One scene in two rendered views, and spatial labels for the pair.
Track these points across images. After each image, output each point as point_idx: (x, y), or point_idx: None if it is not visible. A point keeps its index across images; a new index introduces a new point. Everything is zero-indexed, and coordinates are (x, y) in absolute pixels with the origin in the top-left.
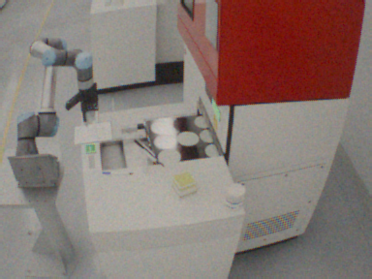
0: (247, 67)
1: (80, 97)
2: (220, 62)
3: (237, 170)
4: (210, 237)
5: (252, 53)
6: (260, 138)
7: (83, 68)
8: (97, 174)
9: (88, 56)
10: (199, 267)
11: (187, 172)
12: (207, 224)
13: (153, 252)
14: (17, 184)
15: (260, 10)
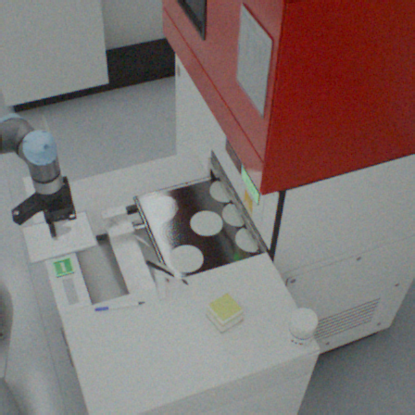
0: (310, 135)
1: (43, 204)
2: (270, 137)
3: (286, 266)
4: (270, 385)
5: (320, 114)
6: (320, 221)
7: (44, 163)
8: (86, 314)
9: (49, 143)
10: None
11: (227, 295)
12: (268, 371)
13: None
14: None
15: (344, 40)
